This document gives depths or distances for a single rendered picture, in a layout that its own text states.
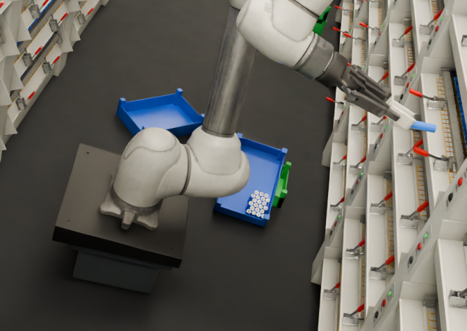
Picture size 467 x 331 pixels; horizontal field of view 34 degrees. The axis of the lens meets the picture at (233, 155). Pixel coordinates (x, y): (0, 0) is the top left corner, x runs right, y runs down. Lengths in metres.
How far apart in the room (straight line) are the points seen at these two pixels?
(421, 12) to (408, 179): 0.68
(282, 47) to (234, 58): 0.61
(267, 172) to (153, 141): 0.84
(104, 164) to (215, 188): 0.39
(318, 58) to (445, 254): 0.48
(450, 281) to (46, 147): 1.76
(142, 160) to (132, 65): 1.33
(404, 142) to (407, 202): 0.27
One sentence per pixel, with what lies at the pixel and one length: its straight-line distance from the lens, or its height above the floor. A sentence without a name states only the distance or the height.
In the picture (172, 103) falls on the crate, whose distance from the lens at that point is 3.28.
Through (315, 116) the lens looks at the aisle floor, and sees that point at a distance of 3.54.
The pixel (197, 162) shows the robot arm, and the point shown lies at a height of 0.47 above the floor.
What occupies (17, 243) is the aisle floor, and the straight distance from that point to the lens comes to 2.53.
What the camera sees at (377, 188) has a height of 0.52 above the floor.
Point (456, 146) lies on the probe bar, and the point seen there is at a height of 0.94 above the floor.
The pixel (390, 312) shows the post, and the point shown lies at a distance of 1.80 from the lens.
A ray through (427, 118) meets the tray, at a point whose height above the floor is 0.90.
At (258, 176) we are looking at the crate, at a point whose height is 0.09.
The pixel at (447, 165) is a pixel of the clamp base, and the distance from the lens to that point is 1.83.
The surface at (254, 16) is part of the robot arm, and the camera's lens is 1.58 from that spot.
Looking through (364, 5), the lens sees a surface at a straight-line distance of 3.66.
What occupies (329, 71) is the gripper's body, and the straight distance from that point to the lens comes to 1.63.
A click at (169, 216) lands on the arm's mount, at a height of 0.25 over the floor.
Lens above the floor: 1.84
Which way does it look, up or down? 36 degrees down
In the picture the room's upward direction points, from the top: 21 degrees clockwise
